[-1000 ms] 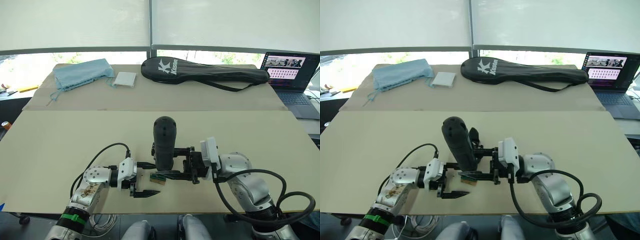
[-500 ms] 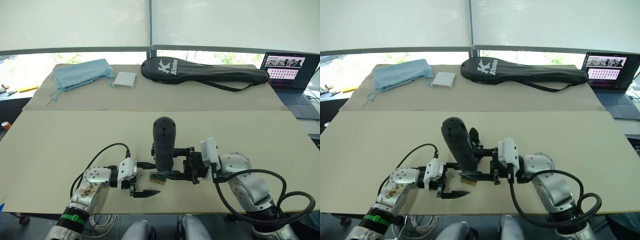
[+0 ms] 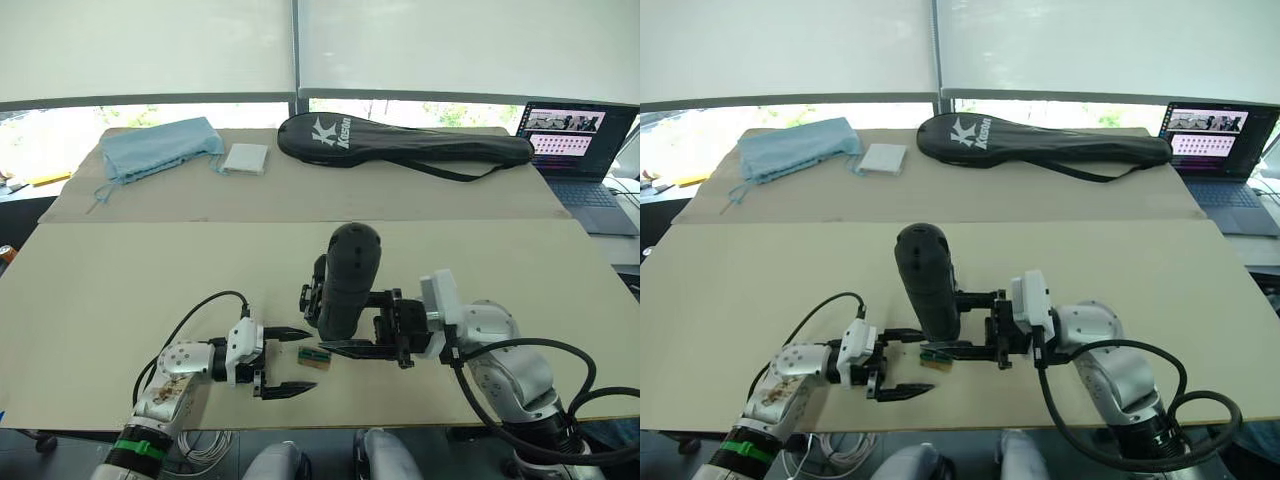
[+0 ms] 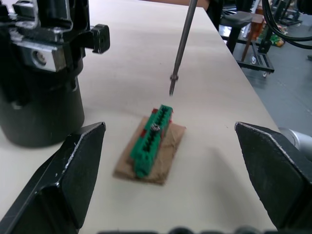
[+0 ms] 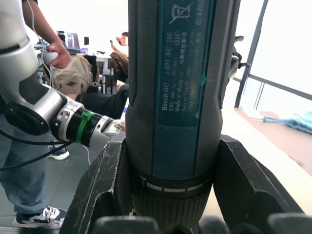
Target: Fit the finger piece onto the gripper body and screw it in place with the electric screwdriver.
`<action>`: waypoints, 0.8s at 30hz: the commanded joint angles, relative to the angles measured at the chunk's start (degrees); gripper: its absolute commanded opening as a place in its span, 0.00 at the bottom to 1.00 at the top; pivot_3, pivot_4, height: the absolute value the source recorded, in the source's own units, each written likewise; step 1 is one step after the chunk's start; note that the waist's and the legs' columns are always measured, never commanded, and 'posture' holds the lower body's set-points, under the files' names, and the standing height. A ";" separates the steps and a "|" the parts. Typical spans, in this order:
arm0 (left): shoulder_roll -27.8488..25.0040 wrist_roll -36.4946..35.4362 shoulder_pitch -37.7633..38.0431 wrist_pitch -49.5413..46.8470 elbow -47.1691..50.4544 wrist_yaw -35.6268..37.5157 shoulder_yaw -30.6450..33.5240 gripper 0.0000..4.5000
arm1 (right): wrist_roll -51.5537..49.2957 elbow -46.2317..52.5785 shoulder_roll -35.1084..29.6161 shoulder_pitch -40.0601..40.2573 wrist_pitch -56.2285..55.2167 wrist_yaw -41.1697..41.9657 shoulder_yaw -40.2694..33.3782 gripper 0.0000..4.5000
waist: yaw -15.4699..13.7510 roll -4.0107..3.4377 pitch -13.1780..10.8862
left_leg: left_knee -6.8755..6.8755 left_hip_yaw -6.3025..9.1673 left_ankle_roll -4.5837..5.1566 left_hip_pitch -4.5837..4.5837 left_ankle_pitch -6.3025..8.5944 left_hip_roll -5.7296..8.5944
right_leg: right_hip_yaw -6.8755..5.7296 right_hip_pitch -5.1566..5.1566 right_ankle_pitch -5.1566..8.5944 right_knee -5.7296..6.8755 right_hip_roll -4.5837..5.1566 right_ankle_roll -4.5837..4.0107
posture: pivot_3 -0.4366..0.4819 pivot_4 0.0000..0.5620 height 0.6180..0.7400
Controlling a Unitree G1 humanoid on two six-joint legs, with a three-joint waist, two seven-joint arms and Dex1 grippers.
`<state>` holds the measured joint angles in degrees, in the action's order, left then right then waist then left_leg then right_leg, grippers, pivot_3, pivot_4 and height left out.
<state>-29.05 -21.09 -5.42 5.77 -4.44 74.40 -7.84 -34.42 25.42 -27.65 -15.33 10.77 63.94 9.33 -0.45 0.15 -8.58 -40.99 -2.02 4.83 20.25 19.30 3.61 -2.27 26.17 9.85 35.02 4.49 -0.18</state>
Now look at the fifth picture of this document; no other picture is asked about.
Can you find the seated person with phone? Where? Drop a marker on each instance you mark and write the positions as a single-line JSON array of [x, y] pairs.
[[120, 58]]

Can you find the person's black trouser leg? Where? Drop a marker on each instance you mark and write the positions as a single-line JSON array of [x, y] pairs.
[[104, 102]]

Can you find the dark blue electric screwdriver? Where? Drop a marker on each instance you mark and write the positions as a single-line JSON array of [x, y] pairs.
[[180, 109]]

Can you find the white hand controller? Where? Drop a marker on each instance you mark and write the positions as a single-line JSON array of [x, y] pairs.
[[50, 57]]

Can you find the blue jeans of standing person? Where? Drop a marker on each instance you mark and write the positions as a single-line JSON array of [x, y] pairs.
[[22, 180]]

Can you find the black office chair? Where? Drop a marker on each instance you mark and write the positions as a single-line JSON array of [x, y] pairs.
[[93, 73]]

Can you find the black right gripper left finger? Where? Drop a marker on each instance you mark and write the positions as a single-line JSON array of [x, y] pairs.
[[97, 175]]

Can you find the open laptop screen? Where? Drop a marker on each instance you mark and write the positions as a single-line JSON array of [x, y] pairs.
[[73, 41]]

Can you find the beige backpack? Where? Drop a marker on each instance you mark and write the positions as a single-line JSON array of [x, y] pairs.
[[73, 75]]

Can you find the light blue knitted cloth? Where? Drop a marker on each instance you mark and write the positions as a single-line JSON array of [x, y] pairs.
[[292, 123]]

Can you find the white and blue sneaker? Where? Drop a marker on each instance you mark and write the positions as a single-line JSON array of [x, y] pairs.
[[40, 218], [59, 153]]

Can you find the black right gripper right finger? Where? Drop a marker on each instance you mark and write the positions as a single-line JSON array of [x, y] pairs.
[[246, 185]]

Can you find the black metal railing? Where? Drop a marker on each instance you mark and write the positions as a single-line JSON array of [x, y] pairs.
[[253, 48]]

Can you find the standing person's bare hand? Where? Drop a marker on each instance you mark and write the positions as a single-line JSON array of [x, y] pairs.
[[61, 54]]

